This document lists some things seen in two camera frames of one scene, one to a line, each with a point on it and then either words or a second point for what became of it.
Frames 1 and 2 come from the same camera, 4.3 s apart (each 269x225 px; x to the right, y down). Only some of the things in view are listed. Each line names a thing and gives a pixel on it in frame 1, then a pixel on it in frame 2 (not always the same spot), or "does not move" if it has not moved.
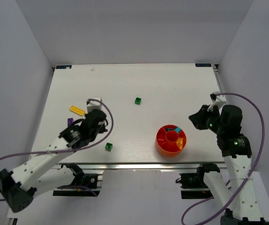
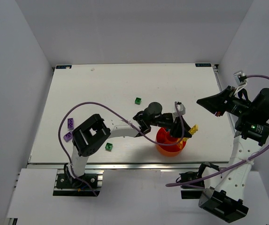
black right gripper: x=201 y=117 to x=227 y=99
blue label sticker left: x=63 y=66 does not move
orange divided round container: x=166 y=141 does not move
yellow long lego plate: x=77 y=110 to x=194 y=129
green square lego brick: x=138 y=101 does not move
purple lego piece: x=69 y=121 does not move
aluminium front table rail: x=61 y=166 does not move
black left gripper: x=101 y=126 to x=176 y=123
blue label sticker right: x=203 y=64 does not move
